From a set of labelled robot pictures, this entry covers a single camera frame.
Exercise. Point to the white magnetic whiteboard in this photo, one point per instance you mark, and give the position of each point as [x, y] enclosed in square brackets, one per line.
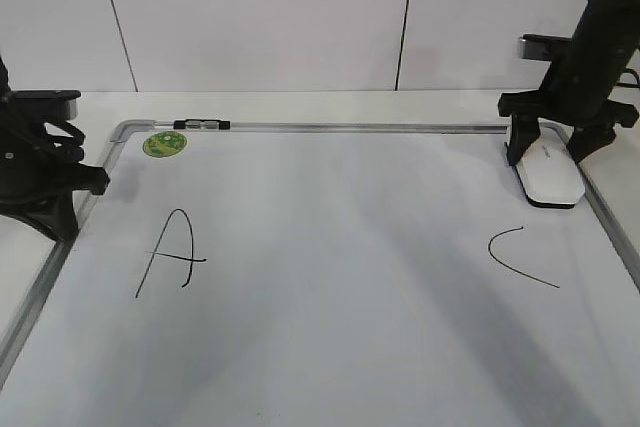
[329, 275]

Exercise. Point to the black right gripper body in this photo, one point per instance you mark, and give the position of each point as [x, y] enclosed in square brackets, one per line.
[576, 88]

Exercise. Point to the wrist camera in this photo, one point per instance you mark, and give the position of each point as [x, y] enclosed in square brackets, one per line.
[58, 104]
[541, 47]

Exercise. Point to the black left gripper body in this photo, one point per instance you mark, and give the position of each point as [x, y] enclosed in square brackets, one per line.
[40, 157]

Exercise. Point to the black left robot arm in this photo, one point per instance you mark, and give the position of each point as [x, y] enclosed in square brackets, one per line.
[3, 77]

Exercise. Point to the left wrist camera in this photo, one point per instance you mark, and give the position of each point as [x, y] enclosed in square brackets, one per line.
[58, 104]

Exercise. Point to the white whiteboard eraser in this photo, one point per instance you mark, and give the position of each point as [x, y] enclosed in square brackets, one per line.
[547, 174]

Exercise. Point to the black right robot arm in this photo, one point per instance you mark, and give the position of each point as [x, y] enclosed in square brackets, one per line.
[614, 22]

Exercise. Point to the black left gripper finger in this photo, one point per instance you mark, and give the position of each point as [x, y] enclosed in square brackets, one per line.
[54, 217]
[94, 179]

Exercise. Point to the round green magnet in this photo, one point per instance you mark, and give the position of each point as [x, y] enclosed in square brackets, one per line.
[164, 144]

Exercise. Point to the black whiteboard marker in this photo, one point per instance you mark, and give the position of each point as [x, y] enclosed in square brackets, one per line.
[194, 124]

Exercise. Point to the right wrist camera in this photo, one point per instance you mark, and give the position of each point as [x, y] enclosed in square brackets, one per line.
[541, 47]

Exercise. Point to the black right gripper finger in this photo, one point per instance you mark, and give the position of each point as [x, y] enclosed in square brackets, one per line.
[524, 131]
[585, 141]

